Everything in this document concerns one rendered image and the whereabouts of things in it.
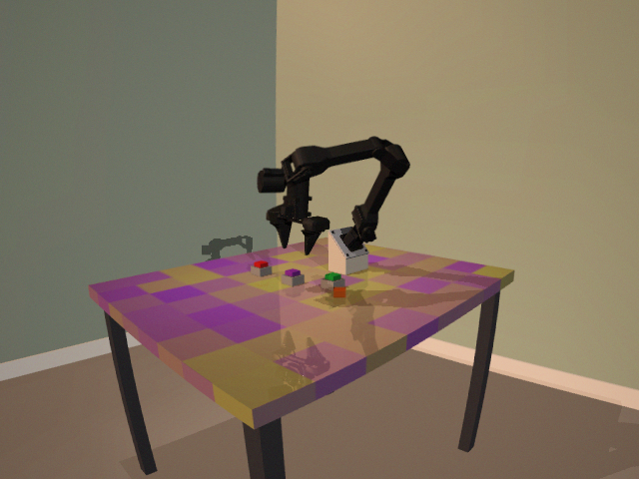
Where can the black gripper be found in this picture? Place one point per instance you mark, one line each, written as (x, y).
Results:
(313, 226)

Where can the green button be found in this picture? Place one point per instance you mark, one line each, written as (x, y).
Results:
(332, 280)

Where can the red button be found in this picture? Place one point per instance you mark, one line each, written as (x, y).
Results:
(261, 268)

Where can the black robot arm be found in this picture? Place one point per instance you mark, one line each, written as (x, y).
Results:
(314, 160)

